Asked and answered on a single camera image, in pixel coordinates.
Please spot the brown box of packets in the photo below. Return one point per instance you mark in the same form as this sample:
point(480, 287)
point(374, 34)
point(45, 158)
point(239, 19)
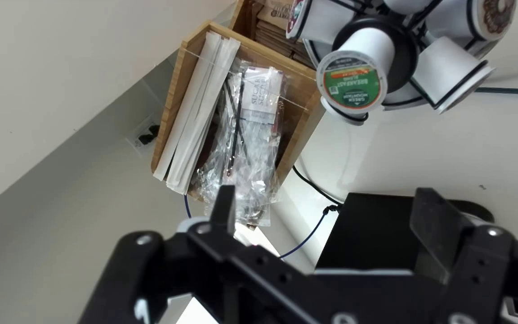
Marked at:
point(279, 30)

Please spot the green lid white coffee pod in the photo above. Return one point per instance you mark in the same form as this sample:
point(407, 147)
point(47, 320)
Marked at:
point(355, 79)

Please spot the wooden condiment organizer box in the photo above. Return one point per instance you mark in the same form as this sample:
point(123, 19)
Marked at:
point(304, 109)

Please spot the clear plastic cutlery bag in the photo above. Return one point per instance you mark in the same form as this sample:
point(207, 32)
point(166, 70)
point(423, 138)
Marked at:
point(250, 145)

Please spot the white paper wrapped straws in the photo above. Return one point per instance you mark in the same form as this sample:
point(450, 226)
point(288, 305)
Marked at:
point(202, 109)

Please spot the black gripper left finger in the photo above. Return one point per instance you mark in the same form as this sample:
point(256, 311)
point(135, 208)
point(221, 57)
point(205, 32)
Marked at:
point(169, 282)

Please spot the white wall outlet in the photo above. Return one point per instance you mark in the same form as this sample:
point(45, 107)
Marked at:
point(144, 134)

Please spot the red lid white coffee pod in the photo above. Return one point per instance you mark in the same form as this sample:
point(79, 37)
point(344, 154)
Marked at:
point(331, 21)

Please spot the brown lid white coffee pod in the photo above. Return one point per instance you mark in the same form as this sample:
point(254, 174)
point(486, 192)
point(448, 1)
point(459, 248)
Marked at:
point(480, 16)

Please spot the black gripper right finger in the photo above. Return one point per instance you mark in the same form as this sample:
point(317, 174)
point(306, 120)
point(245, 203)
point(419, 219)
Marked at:
point(480, 277)

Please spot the black flat box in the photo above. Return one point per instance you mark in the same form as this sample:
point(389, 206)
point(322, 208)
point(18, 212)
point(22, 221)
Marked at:
point(367, 232)

